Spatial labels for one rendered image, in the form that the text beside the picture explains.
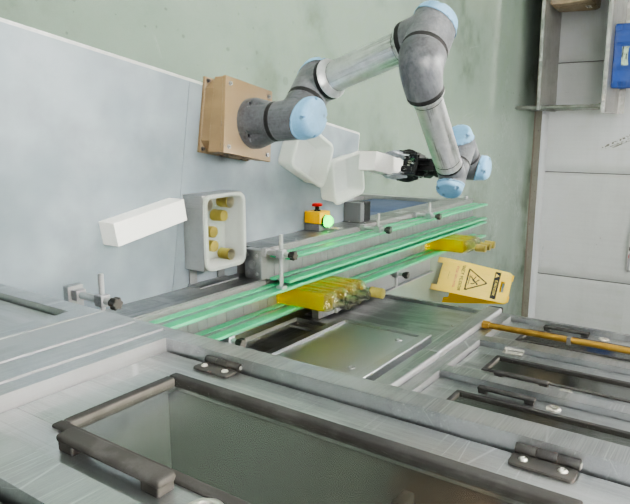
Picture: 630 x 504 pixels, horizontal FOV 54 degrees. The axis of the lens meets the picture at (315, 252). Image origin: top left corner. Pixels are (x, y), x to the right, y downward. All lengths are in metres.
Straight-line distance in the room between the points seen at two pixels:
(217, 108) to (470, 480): 1.43
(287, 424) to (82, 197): 1.06
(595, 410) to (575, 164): 6.02
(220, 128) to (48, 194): 0.53
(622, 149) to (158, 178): 6.27
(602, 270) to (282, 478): 7.19
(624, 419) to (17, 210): 1.51
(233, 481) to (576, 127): 7.18
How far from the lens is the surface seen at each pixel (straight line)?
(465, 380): 1.81
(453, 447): 0.66
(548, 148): 7.68
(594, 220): 7.62
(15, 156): 1.55
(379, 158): 2.03
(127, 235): 1.65
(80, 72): 1.65
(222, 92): 1.85
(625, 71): 6.92
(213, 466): 0.63
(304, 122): 1.76
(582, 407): 1.73
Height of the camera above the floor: 2.09
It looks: 34 degrees down
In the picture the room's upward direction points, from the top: 98 degrees clockwise
